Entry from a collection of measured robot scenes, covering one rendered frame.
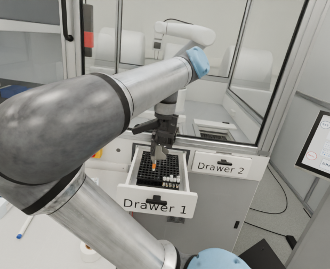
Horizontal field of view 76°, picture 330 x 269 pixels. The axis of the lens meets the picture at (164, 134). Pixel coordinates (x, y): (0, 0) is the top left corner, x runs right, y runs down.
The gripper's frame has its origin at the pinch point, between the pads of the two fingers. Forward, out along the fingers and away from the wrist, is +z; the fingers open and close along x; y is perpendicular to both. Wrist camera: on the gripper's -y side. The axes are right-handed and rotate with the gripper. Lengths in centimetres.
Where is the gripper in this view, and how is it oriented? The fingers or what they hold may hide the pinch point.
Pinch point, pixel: (153, 159)
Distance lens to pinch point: 84.1
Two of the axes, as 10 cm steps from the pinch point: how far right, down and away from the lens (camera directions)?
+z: -1.2, 9.0, 4.1
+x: 2.3, -3.8, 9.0
